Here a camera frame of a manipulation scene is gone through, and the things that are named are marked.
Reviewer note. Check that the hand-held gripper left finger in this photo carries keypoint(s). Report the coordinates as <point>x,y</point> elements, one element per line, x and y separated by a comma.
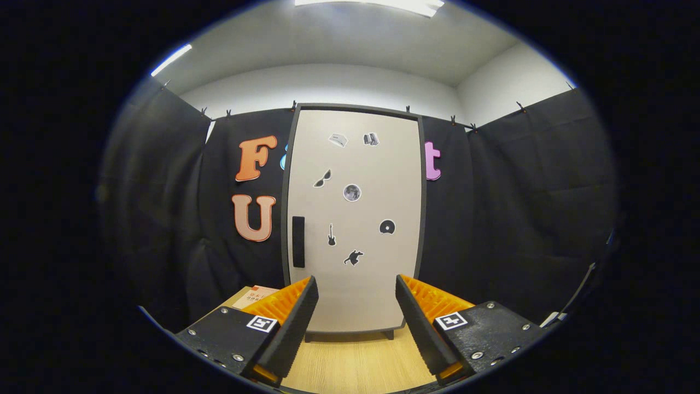
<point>292,328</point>

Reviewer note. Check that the black backdrop cloth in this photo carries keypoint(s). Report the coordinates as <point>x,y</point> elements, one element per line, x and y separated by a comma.
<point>519,208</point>

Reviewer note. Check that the dark grey shoe cabinet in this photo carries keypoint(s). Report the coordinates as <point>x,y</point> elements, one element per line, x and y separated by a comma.
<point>424,219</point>

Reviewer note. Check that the ceiling light panel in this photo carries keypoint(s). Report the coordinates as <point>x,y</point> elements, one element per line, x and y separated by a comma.
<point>171,60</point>
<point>404,5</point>

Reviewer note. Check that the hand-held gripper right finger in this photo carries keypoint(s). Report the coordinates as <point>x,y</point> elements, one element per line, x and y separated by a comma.
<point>424,328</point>

